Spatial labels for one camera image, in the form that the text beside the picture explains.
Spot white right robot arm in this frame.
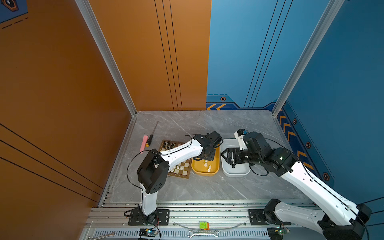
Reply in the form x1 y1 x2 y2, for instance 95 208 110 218
221 129 372 240

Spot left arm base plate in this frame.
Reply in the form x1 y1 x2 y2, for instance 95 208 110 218
124 207 170 226

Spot silver wrench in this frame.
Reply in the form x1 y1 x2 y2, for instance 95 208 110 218
187 230 220 239

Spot white chess pieces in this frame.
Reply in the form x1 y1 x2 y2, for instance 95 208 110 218
204 160 212 173
169 165 183 174

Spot brown chessboard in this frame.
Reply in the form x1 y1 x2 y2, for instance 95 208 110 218
159 140 192 179

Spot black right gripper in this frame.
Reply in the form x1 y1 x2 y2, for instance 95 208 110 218
219 147 263 166

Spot yellow plastic tray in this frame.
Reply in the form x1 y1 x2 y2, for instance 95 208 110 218
192 147 220 177

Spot white chess pieces on board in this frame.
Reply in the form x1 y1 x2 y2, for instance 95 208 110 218
169 165 183 174

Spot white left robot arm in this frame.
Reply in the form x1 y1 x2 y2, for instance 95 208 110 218
137 131 223 223

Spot aluminium left corner post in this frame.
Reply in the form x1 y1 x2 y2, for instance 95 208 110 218
74 0 138 117

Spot green circuit board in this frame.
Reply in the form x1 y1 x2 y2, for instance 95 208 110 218
139 229 159 239

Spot white plastic tray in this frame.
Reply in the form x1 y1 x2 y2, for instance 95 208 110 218
220 139 251 177

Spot green orange small box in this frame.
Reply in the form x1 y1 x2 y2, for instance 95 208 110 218
199 222 210 231

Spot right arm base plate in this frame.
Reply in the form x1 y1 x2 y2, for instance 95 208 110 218
248 209 292 226

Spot aluminium corner post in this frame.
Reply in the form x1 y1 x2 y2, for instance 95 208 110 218
272 0 345 117
74 0 138 117

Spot aluminium right corner post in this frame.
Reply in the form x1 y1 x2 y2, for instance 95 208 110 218
272 0 345 117

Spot black chess pieces on board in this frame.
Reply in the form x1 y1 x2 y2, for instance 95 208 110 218
162 141 176 151

